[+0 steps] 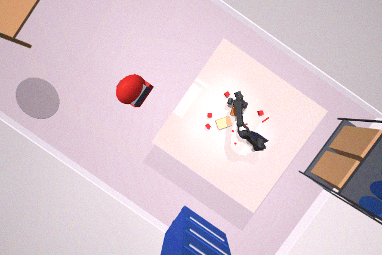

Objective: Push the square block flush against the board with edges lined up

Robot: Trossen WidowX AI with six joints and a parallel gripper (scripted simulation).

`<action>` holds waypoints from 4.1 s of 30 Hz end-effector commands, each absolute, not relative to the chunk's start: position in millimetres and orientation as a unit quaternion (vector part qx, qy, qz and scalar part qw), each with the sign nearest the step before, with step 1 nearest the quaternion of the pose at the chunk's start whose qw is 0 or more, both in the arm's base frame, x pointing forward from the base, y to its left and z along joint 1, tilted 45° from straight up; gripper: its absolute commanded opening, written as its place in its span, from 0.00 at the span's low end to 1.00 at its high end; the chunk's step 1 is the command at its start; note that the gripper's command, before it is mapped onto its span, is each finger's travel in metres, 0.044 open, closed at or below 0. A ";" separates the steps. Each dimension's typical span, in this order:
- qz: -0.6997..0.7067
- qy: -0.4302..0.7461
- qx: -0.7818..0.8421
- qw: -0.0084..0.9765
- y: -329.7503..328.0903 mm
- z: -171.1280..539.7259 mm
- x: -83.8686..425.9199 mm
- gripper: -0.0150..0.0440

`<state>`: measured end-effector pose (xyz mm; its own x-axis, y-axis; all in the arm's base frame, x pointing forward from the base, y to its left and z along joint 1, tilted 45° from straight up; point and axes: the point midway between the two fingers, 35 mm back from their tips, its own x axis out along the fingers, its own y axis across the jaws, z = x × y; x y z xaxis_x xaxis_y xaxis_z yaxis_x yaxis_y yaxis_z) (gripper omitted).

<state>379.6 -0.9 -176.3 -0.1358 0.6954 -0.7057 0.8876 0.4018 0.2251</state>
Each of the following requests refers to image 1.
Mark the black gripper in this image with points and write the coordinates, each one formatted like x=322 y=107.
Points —
x=230 y=100

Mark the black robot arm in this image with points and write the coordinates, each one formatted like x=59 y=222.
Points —
x=239 y=104

